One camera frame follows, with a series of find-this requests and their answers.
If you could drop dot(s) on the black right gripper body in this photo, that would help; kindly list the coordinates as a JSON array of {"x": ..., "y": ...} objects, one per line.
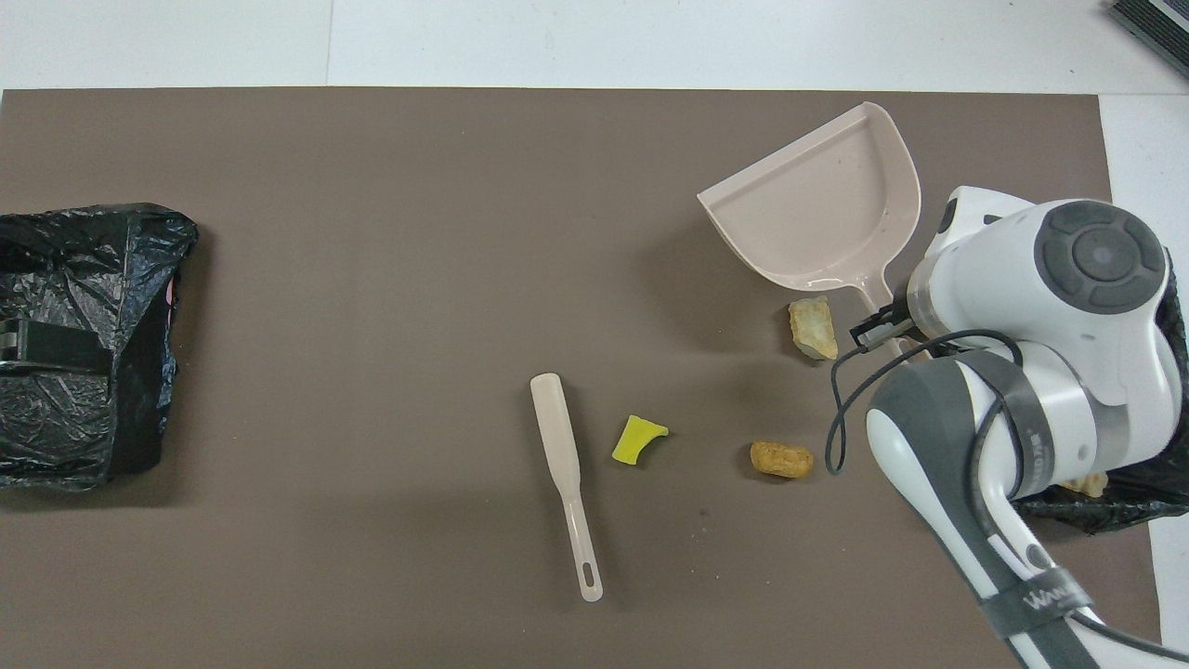
[{"x": 908, "y": 316}]

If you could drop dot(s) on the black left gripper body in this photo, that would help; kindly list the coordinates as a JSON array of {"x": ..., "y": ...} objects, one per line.
[{"x": 60, "y": 347}]

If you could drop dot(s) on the beige plastic dustpan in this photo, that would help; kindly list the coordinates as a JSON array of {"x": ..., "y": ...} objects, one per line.
[{"x": 817, "y": 214}]

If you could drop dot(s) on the striped orange croissant piece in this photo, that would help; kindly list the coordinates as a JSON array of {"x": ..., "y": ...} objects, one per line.
[{"x": 1087, "y": 483}]

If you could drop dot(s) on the beige hand brush black bristles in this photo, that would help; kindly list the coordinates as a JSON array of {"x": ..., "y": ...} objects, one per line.
[{"x": 557, "y": 437}]

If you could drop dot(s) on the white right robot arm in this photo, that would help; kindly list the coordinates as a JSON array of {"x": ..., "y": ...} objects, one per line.
[{"x": 1068, "y": 279}]

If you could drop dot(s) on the black trash bag bin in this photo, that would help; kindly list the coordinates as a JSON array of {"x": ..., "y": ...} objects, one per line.
[
  {"x": 65, "y": 260},
  {"x": 1115, "y": 506}
]

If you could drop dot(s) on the pale angular bread chunk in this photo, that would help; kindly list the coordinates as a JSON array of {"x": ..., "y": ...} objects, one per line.
[{"x": 811, "y": 325}]

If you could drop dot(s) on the brown fried nugget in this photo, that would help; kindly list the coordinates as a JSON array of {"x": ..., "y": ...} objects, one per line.
[{"x": 780, "y": 460}]

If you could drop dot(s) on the small all-yellow sponge scrap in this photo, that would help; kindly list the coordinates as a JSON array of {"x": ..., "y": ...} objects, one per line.
[{"x": 633, "y": 441}]

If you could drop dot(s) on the dark ribbed panel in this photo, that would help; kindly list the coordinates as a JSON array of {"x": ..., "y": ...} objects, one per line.
[{"x": 1156, "y": 23}]

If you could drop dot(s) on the brown table mat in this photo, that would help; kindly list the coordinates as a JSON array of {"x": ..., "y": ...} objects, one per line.
[{"x": 464, "y": 232}]

